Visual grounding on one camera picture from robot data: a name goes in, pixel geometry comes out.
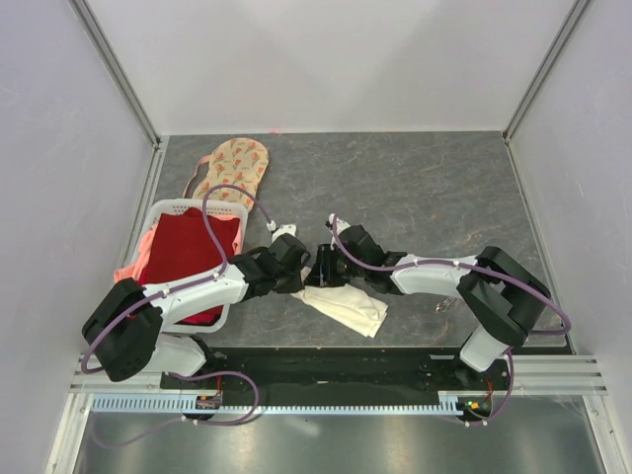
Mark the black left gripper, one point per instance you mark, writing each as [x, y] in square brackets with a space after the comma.
[295, 284]

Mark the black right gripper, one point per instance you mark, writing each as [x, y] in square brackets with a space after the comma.
[321, 275]

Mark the white cloth napkin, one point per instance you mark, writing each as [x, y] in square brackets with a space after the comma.
[347, 305]

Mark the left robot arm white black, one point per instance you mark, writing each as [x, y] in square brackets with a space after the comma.
[129, 331]

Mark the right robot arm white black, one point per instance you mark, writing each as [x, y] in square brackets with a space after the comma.
[505, 298]

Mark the white plastic basket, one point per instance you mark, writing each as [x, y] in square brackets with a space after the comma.
[180, 205]

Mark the red cloth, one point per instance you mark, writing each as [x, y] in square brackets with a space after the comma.
[182, 247]

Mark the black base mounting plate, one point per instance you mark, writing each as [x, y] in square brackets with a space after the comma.
[419, 368]

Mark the pink cloth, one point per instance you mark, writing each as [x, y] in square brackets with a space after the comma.
[136, 268]

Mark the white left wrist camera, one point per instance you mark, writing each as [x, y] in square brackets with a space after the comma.
[285, 229]

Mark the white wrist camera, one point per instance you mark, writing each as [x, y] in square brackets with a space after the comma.
[335, 221]
[285, 229]

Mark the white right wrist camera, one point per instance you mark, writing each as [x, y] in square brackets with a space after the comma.
[335, 221]

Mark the white slotted cable duct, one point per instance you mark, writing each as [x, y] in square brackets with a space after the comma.
[447, 405]

